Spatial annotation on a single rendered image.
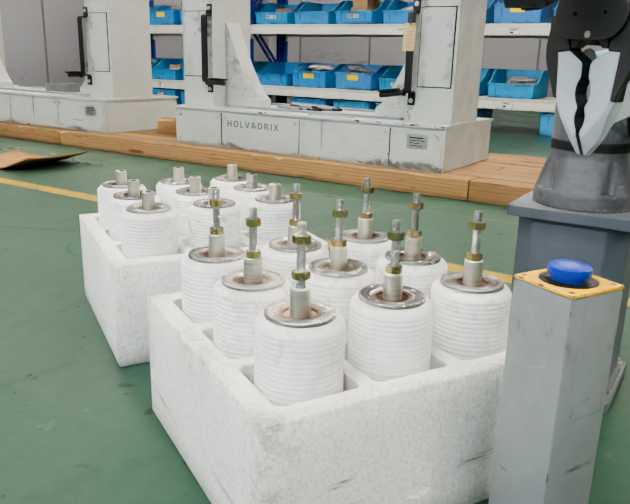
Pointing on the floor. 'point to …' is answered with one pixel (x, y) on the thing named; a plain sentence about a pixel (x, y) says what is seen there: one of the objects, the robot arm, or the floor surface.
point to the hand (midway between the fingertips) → (579, 141)
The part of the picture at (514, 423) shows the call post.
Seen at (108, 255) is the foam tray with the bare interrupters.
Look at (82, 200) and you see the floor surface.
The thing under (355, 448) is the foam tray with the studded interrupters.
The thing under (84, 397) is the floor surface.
